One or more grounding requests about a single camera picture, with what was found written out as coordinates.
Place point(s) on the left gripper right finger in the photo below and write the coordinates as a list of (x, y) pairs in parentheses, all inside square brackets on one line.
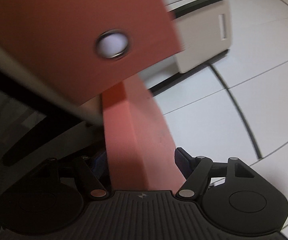
[(196, 172)]

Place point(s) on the right beige folding chair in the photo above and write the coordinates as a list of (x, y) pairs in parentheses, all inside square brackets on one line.
[(206, 32)]

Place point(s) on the pink shoe box lid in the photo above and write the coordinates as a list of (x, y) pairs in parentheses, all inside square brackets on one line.
[(139, 146)]

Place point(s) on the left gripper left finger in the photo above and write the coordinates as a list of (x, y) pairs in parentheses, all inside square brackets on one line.
[(96, 173)]

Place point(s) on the pink shoe box base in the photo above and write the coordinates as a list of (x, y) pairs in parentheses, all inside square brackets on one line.
[(80, 48)]

